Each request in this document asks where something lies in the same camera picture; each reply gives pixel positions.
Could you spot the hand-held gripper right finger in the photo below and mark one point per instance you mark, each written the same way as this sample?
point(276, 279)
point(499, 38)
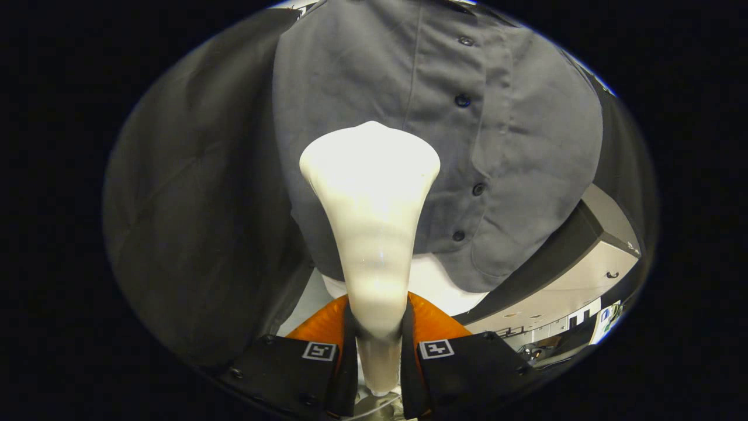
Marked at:
point(409, 374)

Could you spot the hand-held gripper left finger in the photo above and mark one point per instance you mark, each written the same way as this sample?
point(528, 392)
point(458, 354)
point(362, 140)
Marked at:
point(348, 362)

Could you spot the white garment steamer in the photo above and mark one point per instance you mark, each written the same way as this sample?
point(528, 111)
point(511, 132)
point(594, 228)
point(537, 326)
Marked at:
point(371, 204)

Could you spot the grey button shirt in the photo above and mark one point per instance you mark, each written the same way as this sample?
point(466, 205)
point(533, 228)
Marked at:
point(526, 146)

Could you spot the grey drawer cabinet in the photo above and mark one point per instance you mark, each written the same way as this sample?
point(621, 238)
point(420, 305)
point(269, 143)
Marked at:
point(555, 292)

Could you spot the white side desk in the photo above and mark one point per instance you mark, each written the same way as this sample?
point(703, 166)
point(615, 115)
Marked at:
point(602, 324)

